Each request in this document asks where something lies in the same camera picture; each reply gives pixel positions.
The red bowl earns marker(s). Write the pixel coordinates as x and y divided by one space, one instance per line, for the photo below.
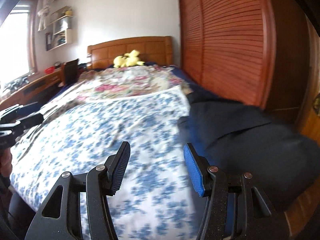
49 70

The yellow shelf ornament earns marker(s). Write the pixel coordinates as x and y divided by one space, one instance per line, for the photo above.
68 12

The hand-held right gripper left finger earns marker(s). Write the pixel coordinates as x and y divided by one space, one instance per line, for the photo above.
120 167

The wooden louvered wardrobe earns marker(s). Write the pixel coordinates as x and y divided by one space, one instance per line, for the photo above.
225 42

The wooden desk cabinet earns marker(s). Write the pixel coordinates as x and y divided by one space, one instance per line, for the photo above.
30 90

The yellow plush toy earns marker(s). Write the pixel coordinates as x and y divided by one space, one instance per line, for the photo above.
125 61

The white wall shelf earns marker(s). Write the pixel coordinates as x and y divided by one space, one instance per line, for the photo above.
68 37

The wooden bed headboard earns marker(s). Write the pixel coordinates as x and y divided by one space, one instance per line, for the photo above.
150 50

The black binder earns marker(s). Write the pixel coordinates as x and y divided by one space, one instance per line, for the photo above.
48 42

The person's left hand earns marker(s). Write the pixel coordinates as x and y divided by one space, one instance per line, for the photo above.
5 163

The dark grey padded garment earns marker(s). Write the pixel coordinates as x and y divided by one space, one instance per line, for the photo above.
262 160

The pink floral quilt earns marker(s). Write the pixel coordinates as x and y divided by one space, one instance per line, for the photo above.
130 82

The blue floral blanket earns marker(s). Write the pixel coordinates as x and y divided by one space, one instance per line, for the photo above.
100 130

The metal pot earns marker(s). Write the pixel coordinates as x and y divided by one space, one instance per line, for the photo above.
57 64

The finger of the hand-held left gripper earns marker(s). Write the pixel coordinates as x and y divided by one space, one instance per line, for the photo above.
12 111
30 122

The wood framed window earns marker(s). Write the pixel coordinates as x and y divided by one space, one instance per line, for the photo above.
17 42

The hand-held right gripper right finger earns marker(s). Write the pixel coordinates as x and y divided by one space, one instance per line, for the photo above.
195 170

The black gadget pile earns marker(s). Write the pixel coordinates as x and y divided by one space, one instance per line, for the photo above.
16 83

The wooden door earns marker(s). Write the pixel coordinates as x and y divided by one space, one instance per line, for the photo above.
312 127

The wooden chair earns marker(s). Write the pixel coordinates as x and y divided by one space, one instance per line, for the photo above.
71 71

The tied white curtain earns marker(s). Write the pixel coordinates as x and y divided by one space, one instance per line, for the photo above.
46 12

